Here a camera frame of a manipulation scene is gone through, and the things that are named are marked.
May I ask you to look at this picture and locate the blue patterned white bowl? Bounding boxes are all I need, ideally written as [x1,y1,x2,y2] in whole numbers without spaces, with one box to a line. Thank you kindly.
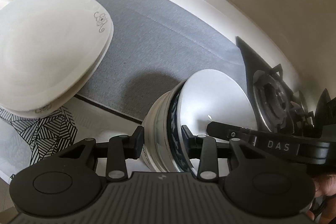
[167,69,257,174]

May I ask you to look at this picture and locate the cream bowls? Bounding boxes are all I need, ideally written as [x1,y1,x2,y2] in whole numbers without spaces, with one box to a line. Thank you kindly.
[141,81,185,172]

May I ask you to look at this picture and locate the large square floral plate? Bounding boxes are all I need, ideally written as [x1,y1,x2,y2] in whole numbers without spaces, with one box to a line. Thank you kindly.
[1,39,112,119]

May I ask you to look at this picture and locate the oval white floral plate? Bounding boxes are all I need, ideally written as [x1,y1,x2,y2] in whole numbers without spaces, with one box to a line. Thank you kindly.
[1,0,114,111]

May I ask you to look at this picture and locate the person right hand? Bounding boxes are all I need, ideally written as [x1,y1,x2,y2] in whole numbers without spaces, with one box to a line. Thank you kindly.
[313,174,336,223]

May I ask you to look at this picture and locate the black gas stove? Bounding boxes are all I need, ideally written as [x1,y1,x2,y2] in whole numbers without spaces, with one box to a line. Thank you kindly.
[236,36,335,138]

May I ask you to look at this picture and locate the grey dish mat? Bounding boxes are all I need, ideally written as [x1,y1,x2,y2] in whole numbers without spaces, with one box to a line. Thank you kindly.
[78,0,247,120]

